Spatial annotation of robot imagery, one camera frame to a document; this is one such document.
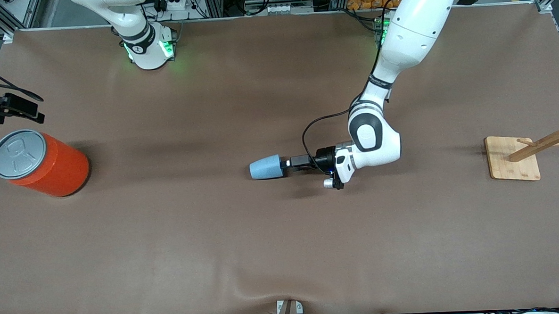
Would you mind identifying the white power strip with plugs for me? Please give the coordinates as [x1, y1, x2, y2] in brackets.
[152, 0, 194, 13]

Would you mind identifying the grey metal bracket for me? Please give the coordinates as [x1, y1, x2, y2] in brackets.
[276, 299, 304, 314]

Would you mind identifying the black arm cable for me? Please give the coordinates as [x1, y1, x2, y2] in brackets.
[300, 94, 370, 164]
[0, 57, 44, 105]

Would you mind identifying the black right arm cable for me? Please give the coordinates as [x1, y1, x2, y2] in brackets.
[0, 57, 44, 105]

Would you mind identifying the orange can with grey lid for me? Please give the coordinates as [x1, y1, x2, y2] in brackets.
[0, 127, 91, 200]

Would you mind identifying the wooden cup rack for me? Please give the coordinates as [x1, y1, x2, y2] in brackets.
[483, 101, 559, 183]

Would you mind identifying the blue plastic cup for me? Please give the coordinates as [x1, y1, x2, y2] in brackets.
[249, 154, 286, 181]

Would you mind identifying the brown table cover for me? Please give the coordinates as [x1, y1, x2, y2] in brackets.
[0, 2, 559, 314]

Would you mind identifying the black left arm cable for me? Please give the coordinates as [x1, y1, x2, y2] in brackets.
[300, 94, 370, 164]

